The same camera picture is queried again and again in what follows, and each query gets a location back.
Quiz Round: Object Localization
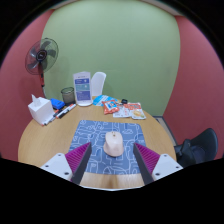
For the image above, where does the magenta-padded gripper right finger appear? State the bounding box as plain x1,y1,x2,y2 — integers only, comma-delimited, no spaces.
132,142,185,186

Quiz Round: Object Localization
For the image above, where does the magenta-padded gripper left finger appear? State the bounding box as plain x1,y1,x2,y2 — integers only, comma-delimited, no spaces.
39,142,93,186

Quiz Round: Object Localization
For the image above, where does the cream computer mouse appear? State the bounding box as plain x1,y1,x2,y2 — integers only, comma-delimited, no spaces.
102,130,126,157

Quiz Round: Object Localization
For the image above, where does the blue patterned mouse pad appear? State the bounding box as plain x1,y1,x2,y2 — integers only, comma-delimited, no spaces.
68,119,148,176

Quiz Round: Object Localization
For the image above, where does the black office chair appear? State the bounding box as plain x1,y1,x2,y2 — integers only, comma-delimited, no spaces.
186,127,219,166

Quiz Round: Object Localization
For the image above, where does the black-capped whiteboard marker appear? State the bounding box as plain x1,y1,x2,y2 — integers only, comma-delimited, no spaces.
43,109,60,126

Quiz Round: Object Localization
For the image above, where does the red-capped whiteboard marker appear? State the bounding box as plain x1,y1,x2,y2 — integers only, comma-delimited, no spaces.
55,103,77,120

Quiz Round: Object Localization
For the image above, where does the white tissue box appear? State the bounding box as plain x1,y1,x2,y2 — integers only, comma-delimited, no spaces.
27,94,55,126

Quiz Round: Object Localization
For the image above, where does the blue whiteboard eraser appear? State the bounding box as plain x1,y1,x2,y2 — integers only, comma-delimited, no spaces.
49,97,66,111

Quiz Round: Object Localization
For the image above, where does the orange and white snack packet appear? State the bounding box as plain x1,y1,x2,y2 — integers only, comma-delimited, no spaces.
123,102,147,121

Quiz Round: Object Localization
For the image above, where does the dark mesh pen cup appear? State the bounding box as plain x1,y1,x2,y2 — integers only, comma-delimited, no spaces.
60,86,76,106

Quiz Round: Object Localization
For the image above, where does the light blue snack packet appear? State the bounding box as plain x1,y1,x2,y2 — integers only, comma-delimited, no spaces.
92,94,114,107

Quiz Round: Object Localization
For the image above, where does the white chair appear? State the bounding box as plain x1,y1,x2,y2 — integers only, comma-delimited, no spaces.
90,71,107,98

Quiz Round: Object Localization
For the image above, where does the black standing fan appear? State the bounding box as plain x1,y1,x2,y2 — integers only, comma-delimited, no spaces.
24,37,60,98

